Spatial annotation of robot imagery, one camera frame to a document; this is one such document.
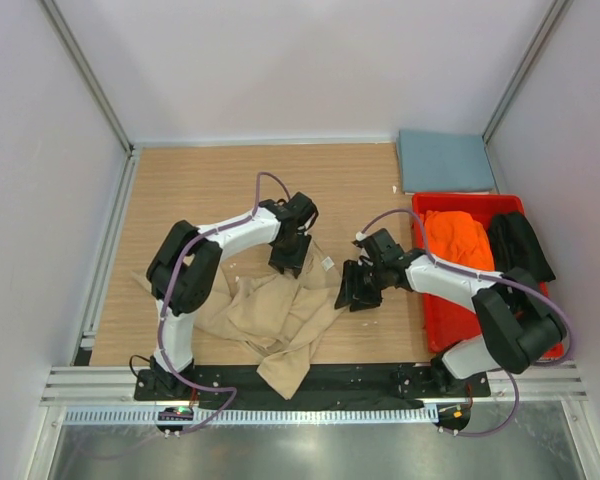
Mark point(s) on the aluminium front rail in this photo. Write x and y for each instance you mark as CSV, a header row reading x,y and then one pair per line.
x,y
115,385

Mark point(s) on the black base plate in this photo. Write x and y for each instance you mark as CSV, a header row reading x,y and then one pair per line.
x,y
322,382

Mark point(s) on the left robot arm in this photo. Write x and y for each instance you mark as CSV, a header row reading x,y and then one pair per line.
x,y
182,272

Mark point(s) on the left aluminium frame post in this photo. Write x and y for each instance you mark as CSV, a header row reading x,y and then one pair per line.
x,y
76,55

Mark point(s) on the slotted cable duct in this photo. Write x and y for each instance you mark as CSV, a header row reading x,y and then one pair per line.
x,y
178,416

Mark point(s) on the right aluminium frame post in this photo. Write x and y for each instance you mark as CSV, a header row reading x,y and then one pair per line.
x,y
537,45

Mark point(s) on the orange t shirt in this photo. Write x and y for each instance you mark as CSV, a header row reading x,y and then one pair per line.
x,y
455,236

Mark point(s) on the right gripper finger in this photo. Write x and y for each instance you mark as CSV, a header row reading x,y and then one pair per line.
x,y
351,286
365,298

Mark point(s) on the black t shirt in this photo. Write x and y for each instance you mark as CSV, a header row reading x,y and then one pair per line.
x,y
513,243

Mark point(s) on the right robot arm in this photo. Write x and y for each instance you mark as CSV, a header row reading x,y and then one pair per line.
x,y
518,324

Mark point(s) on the aluminium frame post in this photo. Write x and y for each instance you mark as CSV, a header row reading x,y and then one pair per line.
x,y
537,45
76,55

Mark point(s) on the folded blue t shirt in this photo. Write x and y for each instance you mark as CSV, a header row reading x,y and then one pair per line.
x,y
433,162

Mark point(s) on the beige t shirt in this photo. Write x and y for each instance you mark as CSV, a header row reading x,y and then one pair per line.
x,y
278,318

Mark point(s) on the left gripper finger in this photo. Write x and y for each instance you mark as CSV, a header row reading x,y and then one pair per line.
x,y
278,264
297,270

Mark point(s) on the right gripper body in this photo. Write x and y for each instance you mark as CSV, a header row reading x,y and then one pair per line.
x,y
369,272

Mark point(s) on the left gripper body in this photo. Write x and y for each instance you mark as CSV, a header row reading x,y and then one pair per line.
x,y
298,245

